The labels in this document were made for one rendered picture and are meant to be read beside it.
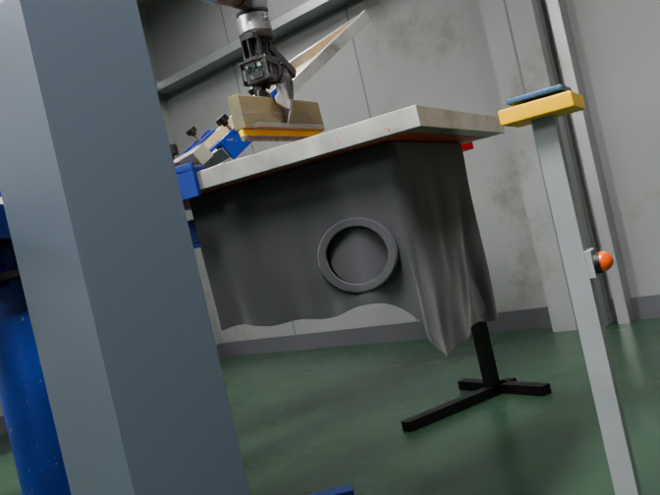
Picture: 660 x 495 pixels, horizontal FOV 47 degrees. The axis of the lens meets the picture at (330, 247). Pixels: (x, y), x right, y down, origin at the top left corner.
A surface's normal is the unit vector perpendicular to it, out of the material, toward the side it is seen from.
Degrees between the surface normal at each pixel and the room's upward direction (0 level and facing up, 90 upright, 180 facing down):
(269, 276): 96
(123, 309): 90
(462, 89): 90
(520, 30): 90
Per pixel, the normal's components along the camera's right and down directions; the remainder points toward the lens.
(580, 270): -0.45, 0.11
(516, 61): -0.66, 0.16
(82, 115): 0.72, -0.15
